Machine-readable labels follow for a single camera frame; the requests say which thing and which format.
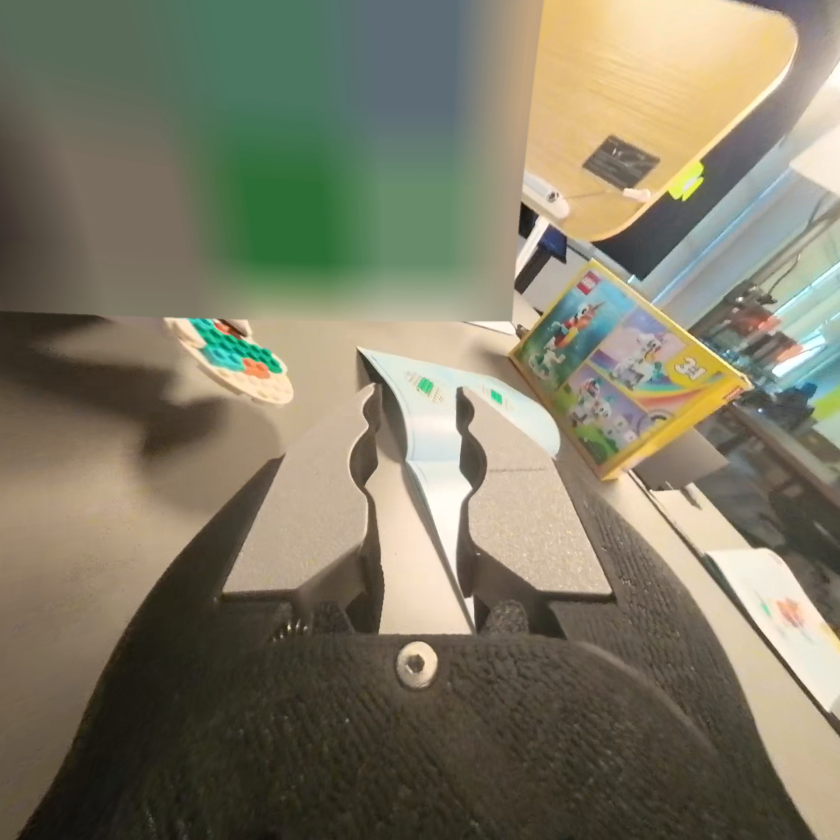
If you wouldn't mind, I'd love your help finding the white device on table edge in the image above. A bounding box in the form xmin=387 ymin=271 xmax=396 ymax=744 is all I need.
xmin=521 ymin=182 xmax=572 ymax=219

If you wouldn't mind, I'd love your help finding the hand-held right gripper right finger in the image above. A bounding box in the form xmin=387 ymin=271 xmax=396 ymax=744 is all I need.
xmin=455 ymin=386 xmax=616 ymax=601

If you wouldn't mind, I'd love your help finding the black label on table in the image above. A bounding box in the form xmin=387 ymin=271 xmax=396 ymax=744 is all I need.
xmin=582 ymin=135 xmax=661 ymax=185

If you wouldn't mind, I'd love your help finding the yellow lego box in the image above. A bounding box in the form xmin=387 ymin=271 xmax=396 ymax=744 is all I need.
xmin=508 ymin=258 xmax=753 ymax=481

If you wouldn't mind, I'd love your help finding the yellow-green sticker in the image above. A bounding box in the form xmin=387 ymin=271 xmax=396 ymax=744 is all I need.
xmin=668 ymin=159 xmax=707 ymax=202

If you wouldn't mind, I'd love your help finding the printed paper sheet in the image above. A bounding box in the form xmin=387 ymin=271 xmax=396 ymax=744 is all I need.
xmin=703 ymin=548 xmax=840 ymax=718

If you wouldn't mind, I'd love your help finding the light wooden table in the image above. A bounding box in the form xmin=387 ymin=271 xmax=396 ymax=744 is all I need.
xmin=524 ymin=0 xmax=799 ymax=244

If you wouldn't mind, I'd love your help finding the round white teal lego build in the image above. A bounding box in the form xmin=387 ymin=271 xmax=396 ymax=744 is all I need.
xmin=164 ymin=318 xmax=294 ymax=408

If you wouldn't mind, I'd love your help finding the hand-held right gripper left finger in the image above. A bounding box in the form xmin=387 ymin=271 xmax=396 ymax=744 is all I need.
xmin=222 ymin=382 xmax=385 ymax=634

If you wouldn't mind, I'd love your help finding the pale blue instruction booklet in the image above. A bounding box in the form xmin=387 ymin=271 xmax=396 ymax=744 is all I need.
xmin=356 ymin=346 xmax=563 ymax=595

